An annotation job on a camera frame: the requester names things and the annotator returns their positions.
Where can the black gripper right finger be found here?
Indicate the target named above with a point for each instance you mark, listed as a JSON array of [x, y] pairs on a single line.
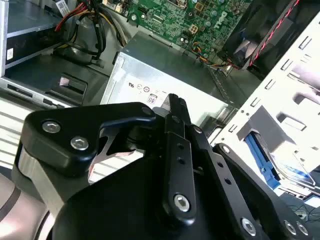
[[225, 170]]

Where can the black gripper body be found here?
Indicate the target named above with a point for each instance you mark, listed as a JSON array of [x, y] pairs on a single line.
[[120, 200]]

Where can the hard disk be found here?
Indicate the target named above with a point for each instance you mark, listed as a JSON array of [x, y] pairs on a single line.
[[257, 155]]

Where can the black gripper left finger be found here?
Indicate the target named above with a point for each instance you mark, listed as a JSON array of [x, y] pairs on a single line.
[[62, 130]]

